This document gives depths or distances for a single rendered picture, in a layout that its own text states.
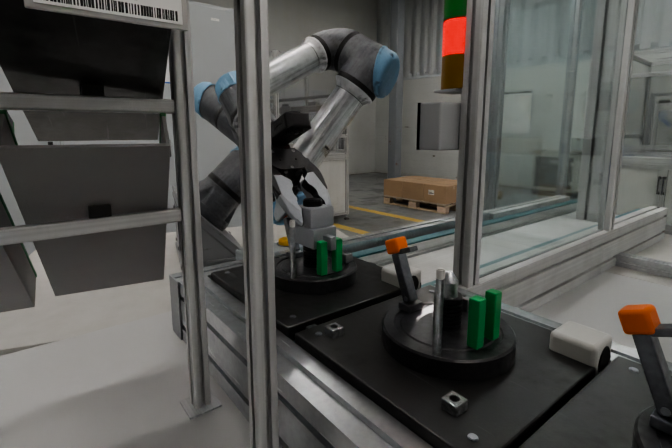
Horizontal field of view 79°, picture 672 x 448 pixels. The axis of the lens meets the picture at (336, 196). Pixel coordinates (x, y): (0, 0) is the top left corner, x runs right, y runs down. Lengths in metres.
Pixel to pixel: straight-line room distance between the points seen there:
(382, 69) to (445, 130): 0.45
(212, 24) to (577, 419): 3.75
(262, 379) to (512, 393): 0.22
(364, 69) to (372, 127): 10.48
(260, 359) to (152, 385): 0.30
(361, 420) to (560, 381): 0.19
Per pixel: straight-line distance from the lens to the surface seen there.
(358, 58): 1.07
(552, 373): 0.47
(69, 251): 0.55
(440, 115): 0.61
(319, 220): 0.61
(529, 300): 0.87
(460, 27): 0.66
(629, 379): 0.50
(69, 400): 0.67
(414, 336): 0.45
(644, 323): 0.37
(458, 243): 0.66
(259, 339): 0.36
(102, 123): 0.55
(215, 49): 3.87
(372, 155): 11.55
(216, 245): 1.08
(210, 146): 3.77
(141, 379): 0.67
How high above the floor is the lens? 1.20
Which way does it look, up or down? 9 degrees down
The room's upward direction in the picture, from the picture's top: straight up
